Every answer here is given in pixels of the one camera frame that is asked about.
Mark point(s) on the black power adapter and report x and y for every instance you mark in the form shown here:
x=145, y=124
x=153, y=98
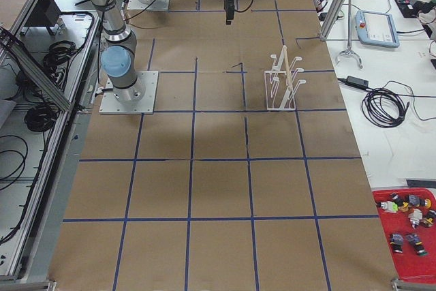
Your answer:
x=357, y=83

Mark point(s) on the blue teach pendant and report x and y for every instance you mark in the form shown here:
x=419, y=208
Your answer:
x=376, y=29

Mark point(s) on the red plastic tray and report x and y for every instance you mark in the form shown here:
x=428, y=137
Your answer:
x=408, y=220

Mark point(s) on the white wire cup rack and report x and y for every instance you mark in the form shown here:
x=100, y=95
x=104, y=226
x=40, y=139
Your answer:
x=282, y=82

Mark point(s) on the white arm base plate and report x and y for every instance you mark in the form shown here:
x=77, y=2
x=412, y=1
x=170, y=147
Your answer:
x=140, y=98

